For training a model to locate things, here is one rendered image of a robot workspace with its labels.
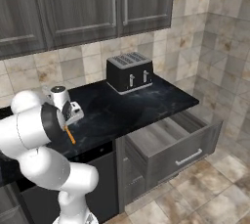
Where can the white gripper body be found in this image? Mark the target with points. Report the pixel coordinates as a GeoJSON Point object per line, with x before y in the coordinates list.
{"type": "Point", "coordinates": [75, 112]}

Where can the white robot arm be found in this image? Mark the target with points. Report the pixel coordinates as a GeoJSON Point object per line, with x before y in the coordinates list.
{"type": "Point", "coordinates": [39, 166]}

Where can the grey wooden open drawer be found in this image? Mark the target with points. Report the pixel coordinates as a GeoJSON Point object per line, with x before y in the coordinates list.
{"type": "Point", "coordinates": [175, 151]}

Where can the orange wooden spoon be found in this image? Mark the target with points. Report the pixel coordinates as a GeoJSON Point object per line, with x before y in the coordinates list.
{"type": "Point", "coordinates": [70, 136]}

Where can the black four-slot toaster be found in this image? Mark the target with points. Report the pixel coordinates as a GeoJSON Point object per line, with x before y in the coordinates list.
{"type": "Point", "coordinates": [129, 73]}

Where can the black dishwasher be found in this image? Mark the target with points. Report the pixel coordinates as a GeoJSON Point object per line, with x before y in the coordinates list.
{"type": "Point", "coordinates": [104, 182]}

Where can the grey base cabinet frame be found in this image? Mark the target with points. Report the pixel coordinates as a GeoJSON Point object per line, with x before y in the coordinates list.
{"type": "Point", "coordinates": [130, 182]}

